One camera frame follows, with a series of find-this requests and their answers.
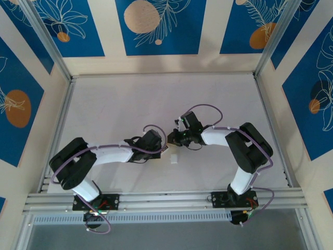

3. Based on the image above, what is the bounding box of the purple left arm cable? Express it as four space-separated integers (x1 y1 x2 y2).
50 124 168 234

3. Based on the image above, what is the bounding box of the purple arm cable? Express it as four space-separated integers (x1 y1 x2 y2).
50 124 168 234
182 104 275 227

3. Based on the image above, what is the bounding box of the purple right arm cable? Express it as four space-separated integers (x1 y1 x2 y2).
182 104 275 227

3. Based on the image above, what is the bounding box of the aluminium mounting rail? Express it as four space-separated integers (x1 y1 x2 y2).
22 187 309 216

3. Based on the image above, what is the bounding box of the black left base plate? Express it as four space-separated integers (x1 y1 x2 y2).
72 193 121 211

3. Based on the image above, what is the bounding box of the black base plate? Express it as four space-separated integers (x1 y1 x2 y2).
211 191 259 209
72 193 121 211

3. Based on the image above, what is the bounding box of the aluminium table back rail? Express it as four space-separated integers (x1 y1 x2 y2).
70 72 257 79

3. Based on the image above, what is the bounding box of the grey slotted cable duct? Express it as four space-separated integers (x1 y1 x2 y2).
32 210 233 226

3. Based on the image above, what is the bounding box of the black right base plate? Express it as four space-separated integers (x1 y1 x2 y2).
211 191 259 209

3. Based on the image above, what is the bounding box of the aluminium table side rail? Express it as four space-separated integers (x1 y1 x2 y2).
37 78 78 194
252 74 300 189

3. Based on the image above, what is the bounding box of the aluminium frame post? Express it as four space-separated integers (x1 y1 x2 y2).
252 0 321 79
19 0 73 82

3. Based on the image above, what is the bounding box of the aluminium frame leg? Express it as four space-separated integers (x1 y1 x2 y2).
10 213 36 250
295 208 322 250

